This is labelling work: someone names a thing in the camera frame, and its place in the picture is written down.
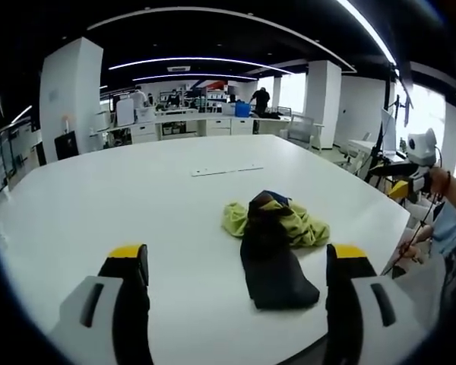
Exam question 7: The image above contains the black bag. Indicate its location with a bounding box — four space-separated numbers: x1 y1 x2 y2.
53 130 78 161

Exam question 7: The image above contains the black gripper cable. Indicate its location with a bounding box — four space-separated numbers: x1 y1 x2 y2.
379 144 444 277

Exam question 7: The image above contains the white table cable cover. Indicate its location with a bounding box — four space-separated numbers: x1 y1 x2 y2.
190 163 265 178

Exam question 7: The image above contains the person's light blue shirt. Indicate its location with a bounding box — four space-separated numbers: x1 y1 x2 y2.
431 202 456 259

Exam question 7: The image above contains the white mesh office chair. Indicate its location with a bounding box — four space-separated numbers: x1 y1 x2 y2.
287 113 315 150

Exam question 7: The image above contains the person's right hand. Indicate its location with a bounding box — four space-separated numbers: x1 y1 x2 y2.
427 166 451 199

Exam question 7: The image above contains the white board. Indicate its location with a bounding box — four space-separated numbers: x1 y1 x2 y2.
116 98 135 127

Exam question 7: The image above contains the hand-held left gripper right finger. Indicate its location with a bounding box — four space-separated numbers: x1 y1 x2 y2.
325 243 431 365

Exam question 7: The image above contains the black and yellow garment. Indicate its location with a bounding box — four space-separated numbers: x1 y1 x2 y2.
221 189 331 311

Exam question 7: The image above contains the row of white desks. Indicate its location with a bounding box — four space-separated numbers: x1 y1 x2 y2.
131 108 293 142

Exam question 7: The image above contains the black stand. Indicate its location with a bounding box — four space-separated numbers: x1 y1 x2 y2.
387 62 413 126

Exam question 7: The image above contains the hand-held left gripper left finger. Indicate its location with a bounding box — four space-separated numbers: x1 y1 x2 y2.
47 243 155 365

